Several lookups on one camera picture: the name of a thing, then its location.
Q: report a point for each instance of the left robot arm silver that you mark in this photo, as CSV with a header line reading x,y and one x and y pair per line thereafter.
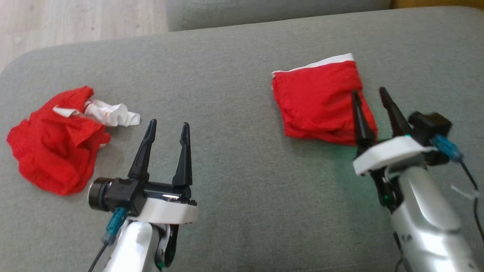
x,y
128,249

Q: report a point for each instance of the red shorts with white trim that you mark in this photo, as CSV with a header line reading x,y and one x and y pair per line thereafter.
x,y
317,102

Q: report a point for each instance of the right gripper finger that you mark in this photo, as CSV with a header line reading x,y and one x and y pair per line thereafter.
x,y
362,124
397,117

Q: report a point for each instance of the grey sofa seat cushion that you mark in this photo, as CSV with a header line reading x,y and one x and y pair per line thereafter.
x,y
264,13

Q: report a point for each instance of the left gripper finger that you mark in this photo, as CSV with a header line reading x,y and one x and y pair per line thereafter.
x,y
143,155
184,162

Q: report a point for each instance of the large grey sofa cushion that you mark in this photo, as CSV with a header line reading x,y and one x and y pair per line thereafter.
x,y
245,151

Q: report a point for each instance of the large yellow sofa back cushion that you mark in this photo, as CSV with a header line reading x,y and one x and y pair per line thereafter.
x,y
438,3

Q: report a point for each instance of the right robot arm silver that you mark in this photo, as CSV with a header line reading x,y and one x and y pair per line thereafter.
x,y
427,226

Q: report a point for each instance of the red jersey with white sleeves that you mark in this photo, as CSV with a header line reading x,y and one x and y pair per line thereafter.
x,y
53,158

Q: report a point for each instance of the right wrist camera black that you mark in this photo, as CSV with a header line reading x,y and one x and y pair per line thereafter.
x,y
429,126

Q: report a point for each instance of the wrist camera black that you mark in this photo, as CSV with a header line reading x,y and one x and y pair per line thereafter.
x,y
117,194
429,126

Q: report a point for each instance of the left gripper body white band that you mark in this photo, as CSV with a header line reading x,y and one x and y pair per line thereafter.
x,y
166,211

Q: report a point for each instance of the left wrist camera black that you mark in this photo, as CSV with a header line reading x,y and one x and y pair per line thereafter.
x,y
117,194

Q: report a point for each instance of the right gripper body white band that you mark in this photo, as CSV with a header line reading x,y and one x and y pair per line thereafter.
x,y
385,153

